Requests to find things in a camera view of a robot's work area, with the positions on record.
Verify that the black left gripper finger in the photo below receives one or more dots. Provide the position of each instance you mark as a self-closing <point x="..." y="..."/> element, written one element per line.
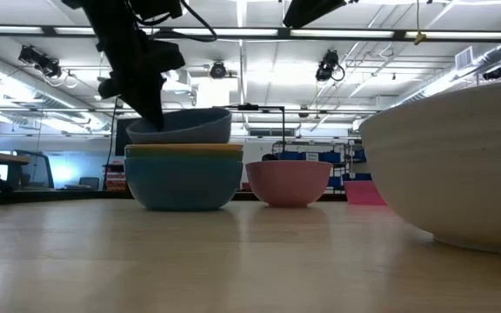
<point x="150" y="108"/>

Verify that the small light blue bowl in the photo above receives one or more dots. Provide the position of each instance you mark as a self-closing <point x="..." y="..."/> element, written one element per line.
<point x="189" y="128"/>

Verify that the orange plastic bowl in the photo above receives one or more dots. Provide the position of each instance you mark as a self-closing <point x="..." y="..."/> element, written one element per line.
<point x="181" y="152"/>

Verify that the large pink plastic bowl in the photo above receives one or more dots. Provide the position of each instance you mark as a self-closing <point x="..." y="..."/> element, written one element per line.
<point x="287" y="184"/>

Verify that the small red-pink bowl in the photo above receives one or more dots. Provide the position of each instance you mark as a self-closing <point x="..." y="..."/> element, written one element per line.
<point x="361" y="193"/>

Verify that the white plastic bowl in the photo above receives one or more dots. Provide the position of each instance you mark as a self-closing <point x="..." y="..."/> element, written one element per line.
<point x="450" y="174"/>

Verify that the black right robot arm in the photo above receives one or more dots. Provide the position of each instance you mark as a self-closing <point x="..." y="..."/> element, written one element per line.
<point x="307" y="11"/>

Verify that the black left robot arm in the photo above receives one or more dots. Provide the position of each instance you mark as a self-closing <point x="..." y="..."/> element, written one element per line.
<point x="102" y="21"/>

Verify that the shelf with blue bins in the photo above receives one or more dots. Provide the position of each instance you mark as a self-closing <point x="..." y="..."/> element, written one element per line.
<point x="320" y="155"/>

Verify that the black monitor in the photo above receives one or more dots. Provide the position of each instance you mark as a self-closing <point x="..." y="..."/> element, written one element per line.
<point x="121" y="139"/>

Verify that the red drawer cabinet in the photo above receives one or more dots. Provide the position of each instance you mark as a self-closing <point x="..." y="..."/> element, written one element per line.
<point x="115" y="180"/>

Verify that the large blue plastic bowl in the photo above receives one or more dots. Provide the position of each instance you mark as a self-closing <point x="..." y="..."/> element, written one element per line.
<point x="181" y="187"/>

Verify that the small dark chair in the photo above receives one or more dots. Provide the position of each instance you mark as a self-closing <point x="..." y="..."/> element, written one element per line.
<point x="89" y="182"/>

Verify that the thin black stand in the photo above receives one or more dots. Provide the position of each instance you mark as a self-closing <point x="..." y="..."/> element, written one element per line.
<point x="248" y="107"/>

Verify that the dark office chair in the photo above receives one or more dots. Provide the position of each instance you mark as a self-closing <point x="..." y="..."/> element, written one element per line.
<point x="44" y="171"/>

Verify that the person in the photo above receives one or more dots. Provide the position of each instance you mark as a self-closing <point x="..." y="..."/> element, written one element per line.
<point x="269" y="157"/>

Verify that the white air vent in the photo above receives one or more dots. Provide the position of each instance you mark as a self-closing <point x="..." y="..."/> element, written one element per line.
<point x="464" y="58"/>

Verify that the small black ceiling device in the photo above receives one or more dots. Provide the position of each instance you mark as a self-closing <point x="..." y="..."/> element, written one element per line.
<point x="492" y="74"/>

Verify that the round black ceiling camera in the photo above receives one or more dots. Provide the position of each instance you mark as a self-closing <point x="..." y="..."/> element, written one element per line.
<point x="218" y="70"/>

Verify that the overhead frame bar with lights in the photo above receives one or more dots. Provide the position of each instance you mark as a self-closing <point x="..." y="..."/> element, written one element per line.
<point x="283" y="32"/>

